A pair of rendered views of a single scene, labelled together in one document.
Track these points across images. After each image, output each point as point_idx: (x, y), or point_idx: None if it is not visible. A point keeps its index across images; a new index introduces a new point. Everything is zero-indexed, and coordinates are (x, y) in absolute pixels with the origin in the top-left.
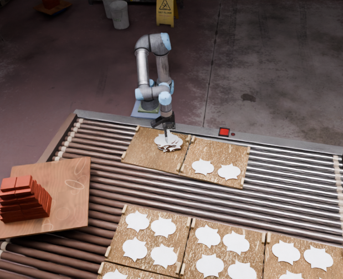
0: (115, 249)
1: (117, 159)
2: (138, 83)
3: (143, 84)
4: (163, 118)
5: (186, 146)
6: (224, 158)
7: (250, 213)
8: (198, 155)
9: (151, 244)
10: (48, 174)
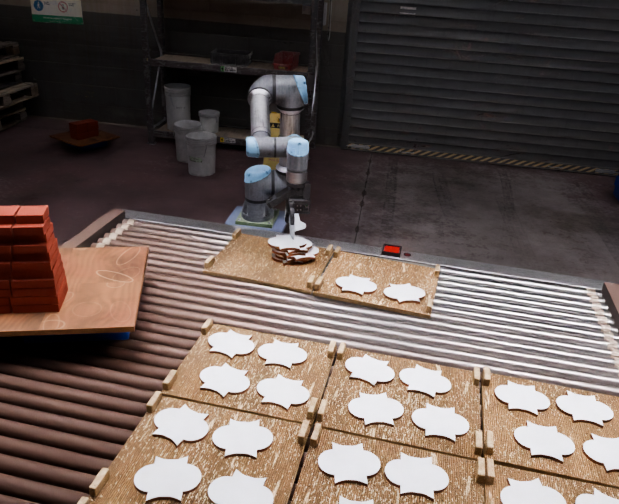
0: (184, 380)
1: (196, 270)
2: (251, 132)
3: (261, 132)
4: (290, 189)
5: (324, 261)
6: (395, 277)
7: (448, 349)
8: (347, 271)
9: (258, 376)
10: (65, 262)
